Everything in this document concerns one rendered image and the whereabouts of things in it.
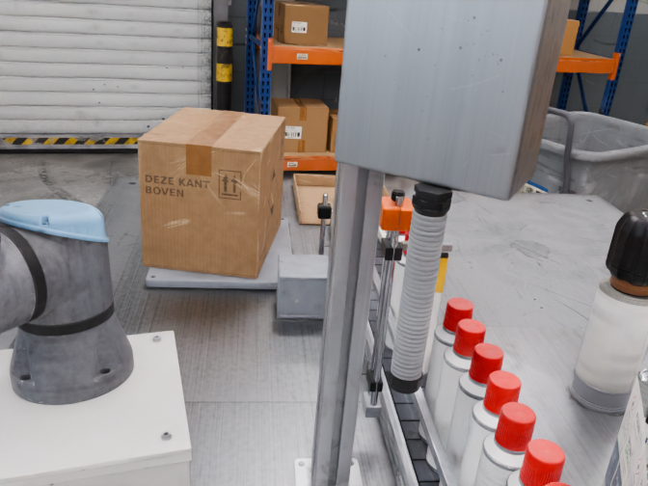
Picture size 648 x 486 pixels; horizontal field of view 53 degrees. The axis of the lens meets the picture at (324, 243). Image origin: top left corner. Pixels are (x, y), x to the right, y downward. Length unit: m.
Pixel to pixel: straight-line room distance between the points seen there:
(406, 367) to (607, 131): 3.20
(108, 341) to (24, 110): 4.31
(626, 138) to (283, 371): 2.88
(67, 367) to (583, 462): 0.67
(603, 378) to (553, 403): 0.08
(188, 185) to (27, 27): 3.79
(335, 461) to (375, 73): 0.50
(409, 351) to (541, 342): 0.59
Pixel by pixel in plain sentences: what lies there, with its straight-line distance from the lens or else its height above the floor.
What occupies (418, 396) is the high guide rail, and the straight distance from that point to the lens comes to 0.86.
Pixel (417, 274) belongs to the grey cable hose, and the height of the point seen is 1.21.
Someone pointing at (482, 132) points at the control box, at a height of 1.34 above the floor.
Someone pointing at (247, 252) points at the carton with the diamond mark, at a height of 0.91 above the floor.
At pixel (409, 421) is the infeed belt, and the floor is 0.88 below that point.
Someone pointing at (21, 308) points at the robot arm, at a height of 1.09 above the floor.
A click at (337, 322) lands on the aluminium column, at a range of 0.74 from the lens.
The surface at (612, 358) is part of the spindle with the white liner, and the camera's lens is 1.02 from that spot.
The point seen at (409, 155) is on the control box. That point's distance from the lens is 0.59.
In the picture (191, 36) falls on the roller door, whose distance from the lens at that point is 5.00.
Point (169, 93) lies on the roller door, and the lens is 5.05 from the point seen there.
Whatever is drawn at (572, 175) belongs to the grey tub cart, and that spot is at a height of 0.68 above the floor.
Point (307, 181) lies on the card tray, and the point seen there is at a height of 0.85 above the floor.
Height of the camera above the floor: 1.46
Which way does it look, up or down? 24 degrees down
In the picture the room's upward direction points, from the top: 5 degrees clockwise
